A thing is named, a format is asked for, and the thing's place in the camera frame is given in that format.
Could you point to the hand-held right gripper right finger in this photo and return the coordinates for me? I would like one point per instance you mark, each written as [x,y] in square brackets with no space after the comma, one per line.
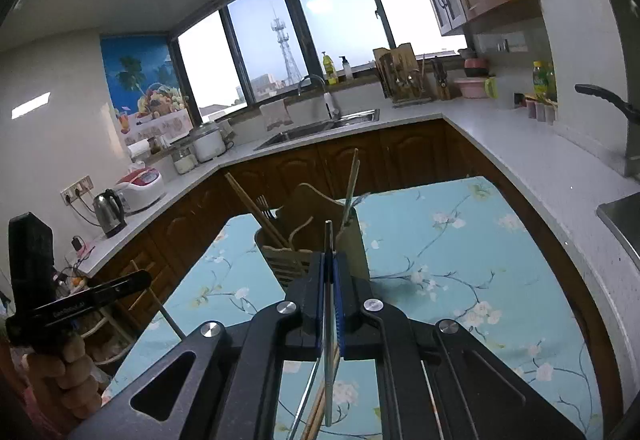
[339,280]

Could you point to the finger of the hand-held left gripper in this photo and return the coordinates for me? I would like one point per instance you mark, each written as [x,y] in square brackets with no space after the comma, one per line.
[100,291]

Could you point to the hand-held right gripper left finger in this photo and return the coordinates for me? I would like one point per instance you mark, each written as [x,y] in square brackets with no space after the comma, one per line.
[324,270]

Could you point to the wooden utensil holder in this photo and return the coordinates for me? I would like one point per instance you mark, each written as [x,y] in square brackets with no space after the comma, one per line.
[312,240]

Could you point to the metal fork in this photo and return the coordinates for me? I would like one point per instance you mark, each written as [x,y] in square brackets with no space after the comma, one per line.
[262,206]

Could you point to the person's left hand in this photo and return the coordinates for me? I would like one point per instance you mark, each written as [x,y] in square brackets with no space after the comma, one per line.
[67,370]

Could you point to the black power adapter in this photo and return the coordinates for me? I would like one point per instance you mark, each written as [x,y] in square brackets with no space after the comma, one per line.
[77,244]

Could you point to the steel electric kettle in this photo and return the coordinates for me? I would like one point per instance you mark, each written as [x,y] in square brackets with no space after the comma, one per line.
[111,215]

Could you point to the white and red rice cooker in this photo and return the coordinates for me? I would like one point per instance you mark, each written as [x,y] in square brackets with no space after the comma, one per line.
[142,187]

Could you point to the light blue floral tablecloth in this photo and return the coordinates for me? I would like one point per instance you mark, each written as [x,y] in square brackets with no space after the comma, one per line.
[450,260]

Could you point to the wooden base cabinets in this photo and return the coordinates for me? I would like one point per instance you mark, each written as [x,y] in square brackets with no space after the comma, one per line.
[400,155]

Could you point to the steel kitchen sink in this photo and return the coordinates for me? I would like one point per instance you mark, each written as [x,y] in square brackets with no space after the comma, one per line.
[320,127]

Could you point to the paper towel roll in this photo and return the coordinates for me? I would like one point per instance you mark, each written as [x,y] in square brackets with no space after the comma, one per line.
[140,150]

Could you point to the glass jar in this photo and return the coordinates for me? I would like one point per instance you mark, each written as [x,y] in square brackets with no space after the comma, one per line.
[182,162]

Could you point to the hanging dish towel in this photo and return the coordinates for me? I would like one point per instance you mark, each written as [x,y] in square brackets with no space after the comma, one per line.
[275,112]

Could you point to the white cooker pot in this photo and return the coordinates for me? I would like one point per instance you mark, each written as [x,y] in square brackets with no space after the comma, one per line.
[209,142]

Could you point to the chrome kitchen faucet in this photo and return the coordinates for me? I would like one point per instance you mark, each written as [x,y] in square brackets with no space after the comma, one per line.
[320,92]

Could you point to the white pump bottle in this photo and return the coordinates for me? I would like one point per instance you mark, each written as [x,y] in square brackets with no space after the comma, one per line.
[346,70]

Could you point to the yellow detergent bottle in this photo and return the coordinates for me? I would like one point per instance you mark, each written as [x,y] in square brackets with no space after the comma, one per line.
[330,67]

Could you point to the wooden knife block rack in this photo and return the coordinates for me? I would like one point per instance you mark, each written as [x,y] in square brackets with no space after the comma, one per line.
[400,75]

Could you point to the knife block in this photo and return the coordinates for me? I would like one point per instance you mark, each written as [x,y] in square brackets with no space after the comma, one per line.
[442,82]

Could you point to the pink basin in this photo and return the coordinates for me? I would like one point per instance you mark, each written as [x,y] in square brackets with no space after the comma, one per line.
[472,87]

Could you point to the kitchen window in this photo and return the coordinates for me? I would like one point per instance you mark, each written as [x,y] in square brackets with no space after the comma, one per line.
[310,35]

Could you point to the pink pot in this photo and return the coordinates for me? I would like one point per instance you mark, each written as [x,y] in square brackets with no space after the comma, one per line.
[474,65]

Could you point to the row of spice jars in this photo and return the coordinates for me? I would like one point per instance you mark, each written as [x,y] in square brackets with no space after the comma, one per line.
[540,109]

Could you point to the green bottle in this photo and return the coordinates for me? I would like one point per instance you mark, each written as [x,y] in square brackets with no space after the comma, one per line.
[540,77]

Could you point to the steel gas stove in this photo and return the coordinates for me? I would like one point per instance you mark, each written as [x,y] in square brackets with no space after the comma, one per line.
[622,225]

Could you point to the black wok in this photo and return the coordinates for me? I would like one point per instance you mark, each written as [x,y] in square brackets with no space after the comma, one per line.
[607,100]

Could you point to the grey range hood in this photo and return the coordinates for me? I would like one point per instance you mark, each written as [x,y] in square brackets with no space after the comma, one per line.
[617,30]

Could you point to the wall power outlet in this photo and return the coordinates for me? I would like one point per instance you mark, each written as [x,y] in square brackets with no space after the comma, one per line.
[77,190]

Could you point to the fruit wall poster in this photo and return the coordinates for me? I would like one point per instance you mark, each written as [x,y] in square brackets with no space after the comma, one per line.
[140,80]

